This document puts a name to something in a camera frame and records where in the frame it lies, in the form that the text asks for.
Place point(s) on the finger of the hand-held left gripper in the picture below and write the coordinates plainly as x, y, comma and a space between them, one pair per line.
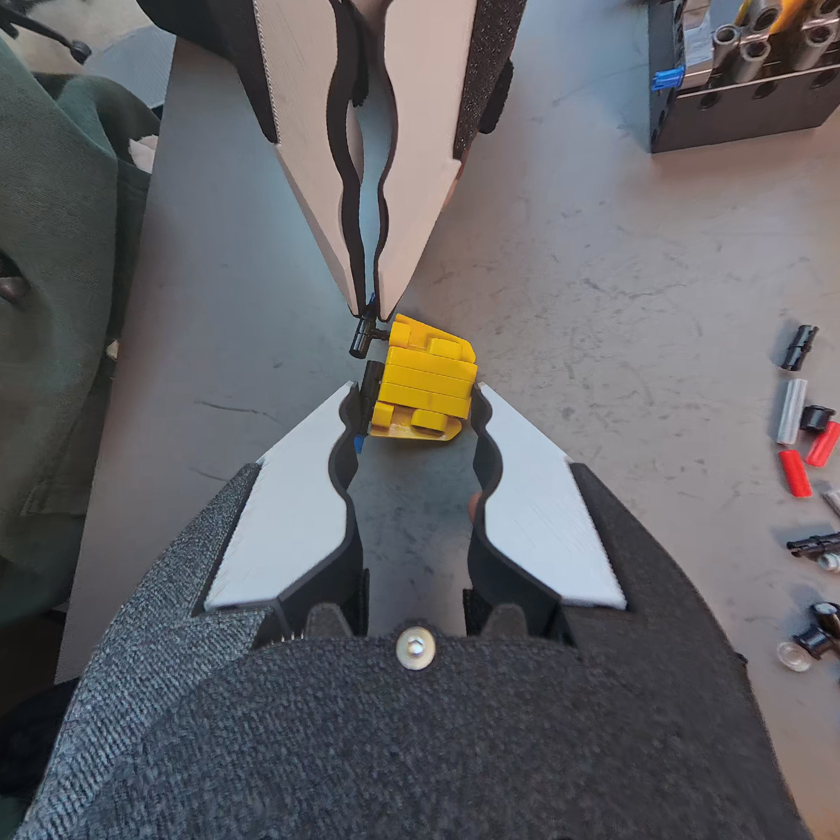
426, 131
308, 131

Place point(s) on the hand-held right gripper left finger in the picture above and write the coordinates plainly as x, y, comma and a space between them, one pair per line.
282, 531

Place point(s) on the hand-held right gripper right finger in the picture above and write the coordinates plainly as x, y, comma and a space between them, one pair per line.
544, 531

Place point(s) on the yellow lego panel assembly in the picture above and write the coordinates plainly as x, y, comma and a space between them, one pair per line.
426, 380

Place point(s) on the black lego connector blue pin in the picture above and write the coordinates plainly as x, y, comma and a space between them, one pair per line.
362, 338

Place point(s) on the pile of lego pins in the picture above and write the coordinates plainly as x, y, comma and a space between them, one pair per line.
794, 472

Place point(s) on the person's right hand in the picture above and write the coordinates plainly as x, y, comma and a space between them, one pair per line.
473, 510

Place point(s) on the black perforated base block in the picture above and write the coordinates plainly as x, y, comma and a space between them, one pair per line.
722, 118

